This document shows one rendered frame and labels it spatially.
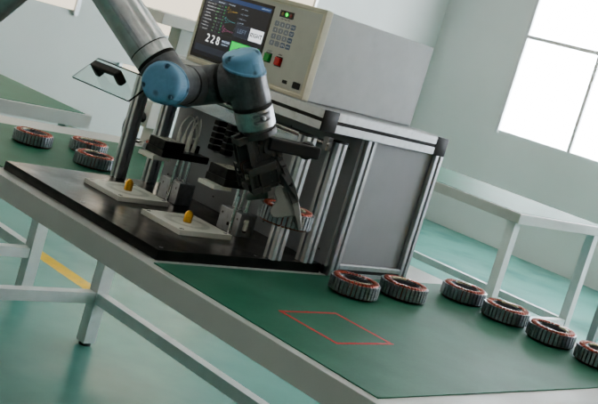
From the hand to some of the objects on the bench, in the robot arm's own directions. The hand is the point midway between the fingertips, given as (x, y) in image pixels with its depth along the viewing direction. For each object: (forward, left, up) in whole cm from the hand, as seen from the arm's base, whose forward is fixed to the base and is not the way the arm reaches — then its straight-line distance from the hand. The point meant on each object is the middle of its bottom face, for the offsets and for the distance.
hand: (286, 217), depth 211 cm
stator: (+20, +115, -19) cm, 118 cm away
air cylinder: (+14, +57, -15) cm, 61 cm away
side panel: (+42, +15, -15) cm, 47 cm away
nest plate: (-1, +56, -15) cm, 58 cm away
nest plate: (+1, +32, -14) cm, 35 cm away
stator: (+1, +113, -19) cm, 115 cm away
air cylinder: (+15, +33, -14) cm, 39 cm away
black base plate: (+2, +44, -17) cm, 47 cm away
